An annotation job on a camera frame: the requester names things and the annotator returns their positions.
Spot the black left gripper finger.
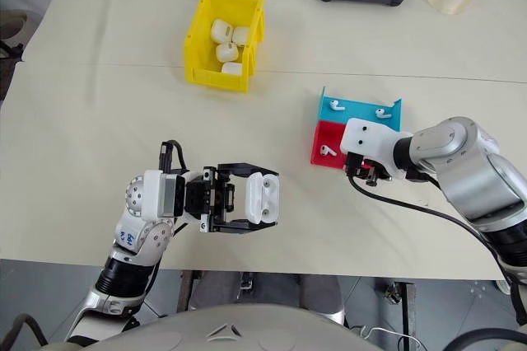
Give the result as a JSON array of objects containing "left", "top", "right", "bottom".
[
  {"left": 217, "top": 161, "right": 281, "bottom": 181},
  {"left": 213, "top": 218, "right": 282, "bottom": 235}
]

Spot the metal table leg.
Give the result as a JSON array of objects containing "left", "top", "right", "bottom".
[
  {"left": 400, "top": 282, "right": 416, "bottom": 351},
  {"left": 176, "top": 270, "right": 199, "bottom": 313}
]

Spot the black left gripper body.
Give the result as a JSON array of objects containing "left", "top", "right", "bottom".
[{"left": 184, "top": 166, "right": 236, "bottom": 233}]

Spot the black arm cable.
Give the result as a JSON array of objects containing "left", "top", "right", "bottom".
[
  {"left": 347, "top": 171, "right": 527, "bottom": 328},
  {"left": 160, "top": 140, "right": 191, "bottom": 176}
]

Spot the red plastic tray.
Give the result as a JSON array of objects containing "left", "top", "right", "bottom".
[{"left": 309, "top": 119, "right": 372, "bottom": 171}]

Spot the yellow plastic bin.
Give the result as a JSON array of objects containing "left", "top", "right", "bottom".
[{"left": 182, "top": 0, "right": 266, "bottom": 94}]

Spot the thick black cable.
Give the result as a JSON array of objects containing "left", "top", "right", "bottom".
[
  {"left": 0, "top": 312, "right": 51, "bottom": 351},
  {"left": 443, "top": 325, "right": 527, "bottom": 351}
]

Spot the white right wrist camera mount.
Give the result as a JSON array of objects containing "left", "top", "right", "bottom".
[{"left": 340, "top": 117, "right": 413, "bottom": 171}]

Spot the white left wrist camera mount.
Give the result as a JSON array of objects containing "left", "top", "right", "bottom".
[{"left": 142, "top": 169, "right": 185, "bottom": 220}]

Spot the dark chair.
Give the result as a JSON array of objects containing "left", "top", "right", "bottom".
[{"left": 0, "top": 8, "right": 30, "bottom": 64}]

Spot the blue plastic tray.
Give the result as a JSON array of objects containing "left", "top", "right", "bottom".
[{"left": 317, "top": 86, "right": 403, "bottom": 133}]

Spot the white earbud case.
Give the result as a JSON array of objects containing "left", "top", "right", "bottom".
[
  {"left": 245, "top": 171, "right": 282, "bottom": 226},
  {"left": 215, "top": 41, "right": 240, "bottom": 62},
  {"left": 231, "top": 26, "right": 252, "bottom": 47},
  {"left": 221, "top": 61, "right": 245, "bottom": 77},
  {"left": 210, "top": 17, "right": 236, "bottom": 44}
]

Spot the beige robot torso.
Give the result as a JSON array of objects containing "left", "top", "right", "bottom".
[{"left": 64, "top": 302, "right": 374, "bottom": 351}]

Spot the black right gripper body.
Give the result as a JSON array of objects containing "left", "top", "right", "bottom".
[{"left": 343, "top": 152, "right": 393, "bottom": 188}]

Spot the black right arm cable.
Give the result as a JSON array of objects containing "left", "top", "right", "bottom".
[{"left": 347, "top": 171, "right": 527, "bottom": 328}]

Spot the thin white cable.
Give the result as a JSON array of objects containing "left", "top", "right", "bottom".
[{"left": 357, "top": 325, "right": 426, "bottom": 351}]

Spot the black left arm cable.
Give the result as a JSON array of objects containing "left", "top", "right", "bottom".
[{"left": 160, "top": 140, "right": 191, "bottom": 176}]

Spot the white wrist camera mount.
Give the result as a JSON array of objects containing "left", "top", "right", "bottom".
[
  {"left": 142, "top": 169, "right": 185, "bottom": 220},
  {"left": 340, "top": 117, "right": 413, "bottom": 171}
]

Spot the closed white earbud case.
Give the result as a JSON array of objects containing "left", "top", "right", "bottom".
[
  {"left": 215, "top": 41, "right": 240, "bottom": 62},
  {"left": 221, "top": 61, "right": 245, "bottom": 77},
  {"left": 231, "top": 26, "right": 252, "bottom": 47},
  {"left": 210, "top": 17, "right": 236, "bottom": 44}
]

